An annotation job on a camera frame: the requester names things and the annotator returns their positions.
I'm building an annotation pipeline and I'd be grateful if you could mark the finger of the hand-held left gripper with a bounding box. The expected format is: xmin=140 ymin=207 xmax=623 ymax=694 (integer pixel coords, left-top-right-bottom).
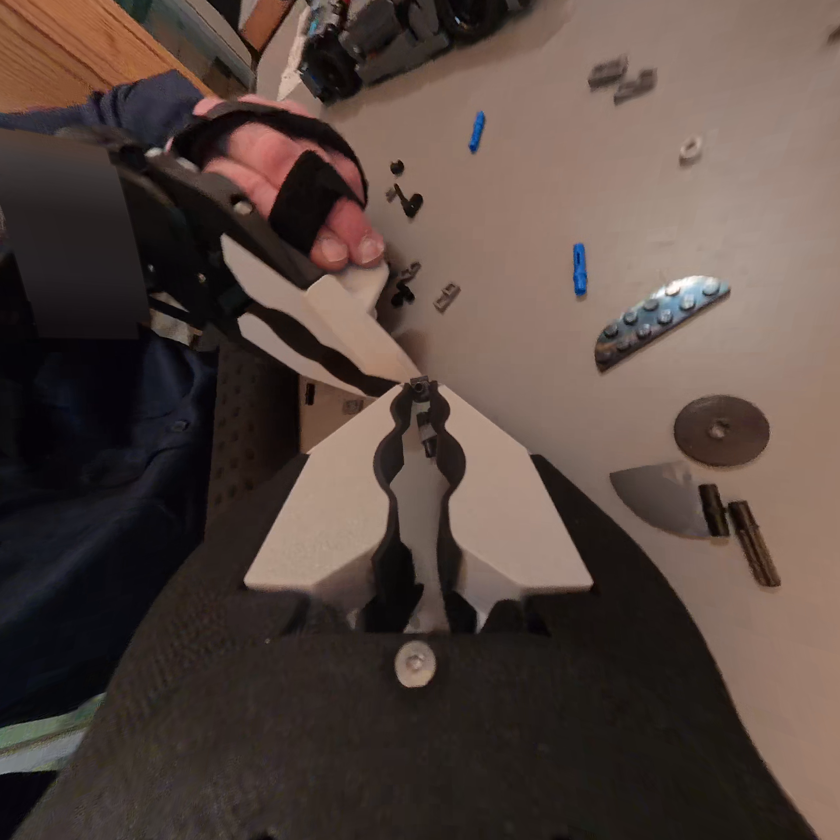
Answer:
xmin=222 ymin=235 xmax=422 ymax=382
xmin=238 ymin=305 xmax=412 ymax=399

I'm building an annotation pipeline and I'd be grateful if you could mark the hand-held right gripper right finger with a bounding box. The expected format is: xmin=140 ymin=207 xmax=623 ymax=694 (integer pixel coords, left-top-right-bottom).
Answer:
xmin=427 ymin=379 xmax=594 ymax=634

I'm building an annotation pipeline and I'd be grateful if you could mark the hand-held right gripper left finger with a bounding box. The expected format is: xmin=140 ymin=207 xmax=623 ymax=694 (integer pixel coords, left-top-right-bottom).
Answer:
xmin=244 ymin=382 xmax=424 ymax=634

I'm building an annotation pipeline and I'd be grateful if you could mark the small lego axle assembly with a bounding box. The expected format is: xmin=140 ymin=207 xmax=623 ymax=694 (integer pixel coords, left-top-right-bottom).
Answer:
xmin=408 ymin=375 xmax=439 ymax=459

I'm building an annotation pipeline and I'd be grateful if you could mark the grey lego piece cluster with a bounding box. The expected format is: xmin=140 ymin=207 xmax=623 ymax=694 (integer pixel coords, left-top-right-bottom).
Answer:
xmin=397 ymin=261 xmax=462 ymax=314

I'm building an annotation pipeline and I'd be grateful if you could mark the dark round lego disc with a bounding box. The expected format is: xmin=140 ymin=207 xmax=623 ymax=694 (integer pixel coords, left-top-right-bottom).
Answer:
xmin=673 ymin=394 xmax=771 ymax=468

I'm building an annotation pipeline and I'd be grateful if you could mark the dark grey half-round lego plate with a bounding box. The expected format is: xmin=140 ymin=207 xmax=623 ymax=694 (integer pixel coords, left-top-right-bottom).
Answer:
xmin=594 ymin=274 xmax=732 ymax=374

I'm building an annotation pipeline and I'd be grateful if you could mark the partly built lego car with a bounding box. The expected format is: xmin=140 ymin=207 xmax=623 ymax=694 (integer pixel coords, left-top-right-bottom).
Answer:
xmin=298 ymin=0 xmax=539 ymax=102

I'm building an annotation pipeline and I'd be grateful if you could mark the small grey lego brick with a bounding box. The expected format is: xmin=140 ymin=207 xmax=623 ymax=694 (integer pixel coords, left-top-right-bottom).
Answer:
xmin=613 ymin=67 xmax=658 ymax=106
xmin=587 ymin=57 xmax=630 ymax=91

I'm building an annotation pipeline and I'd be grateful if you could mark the person's left hand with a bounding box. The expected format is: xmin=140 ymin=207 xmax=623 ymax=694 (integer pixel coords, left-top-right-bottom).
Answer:
xmin=172 ymin=97 xmax=388 ymax=271

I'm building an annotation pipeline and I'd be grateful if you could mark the wooden panel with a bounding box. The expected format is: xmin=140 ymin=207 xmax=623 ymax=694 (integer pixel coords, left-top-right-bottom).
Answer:
xmin=0 ymin=0 xmax=217 ymax=114

